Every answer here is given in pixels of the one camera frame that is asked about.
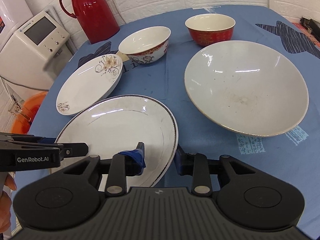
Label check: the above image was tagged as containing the white appliance with screen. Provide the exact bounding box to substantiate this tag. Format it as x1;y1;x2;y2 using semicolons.
1;11;73;90

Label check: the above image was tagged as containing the blue patterned tablecloth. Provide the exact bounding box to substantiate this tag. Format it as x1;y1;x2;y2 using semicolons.
10;4;320;233

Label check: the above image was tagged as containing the white floral plate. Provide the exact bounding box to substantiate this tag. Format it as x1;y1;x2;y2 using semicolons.
56;54;123;116

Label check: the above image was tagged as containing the white plate blue rim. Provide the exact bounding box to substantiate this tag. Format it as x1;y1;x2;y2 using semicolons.
56;95;178;187

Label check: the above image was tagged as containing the white water purifier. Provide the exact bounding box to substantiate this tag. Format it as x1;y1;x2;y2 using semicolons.
1;0;33;49

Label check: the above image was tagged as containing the large white bowl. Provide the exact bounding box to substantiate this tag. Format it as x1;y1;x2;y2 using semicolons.
184;41;309;137

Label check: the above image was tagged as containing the red thermos jug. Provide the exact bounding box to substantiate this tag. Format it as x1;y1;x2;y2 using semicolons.
59;0;120;44

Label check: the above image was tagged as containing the left hand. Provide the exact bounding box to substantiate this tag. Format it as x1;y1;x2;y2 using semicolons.
0;174;17;233

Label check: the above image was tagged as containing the orange plastic basin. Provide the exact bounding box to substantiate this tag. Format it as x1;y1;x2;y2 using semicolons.
11;92;48;134

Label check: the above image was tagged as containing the floral red rim bowl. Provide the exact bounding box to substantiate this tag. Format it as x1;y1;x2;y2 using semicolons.
118;26;171;64

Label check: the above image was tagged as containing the red gold bowl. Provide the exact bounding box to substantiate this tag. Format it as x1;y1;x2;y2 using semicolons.
185;14;236;47

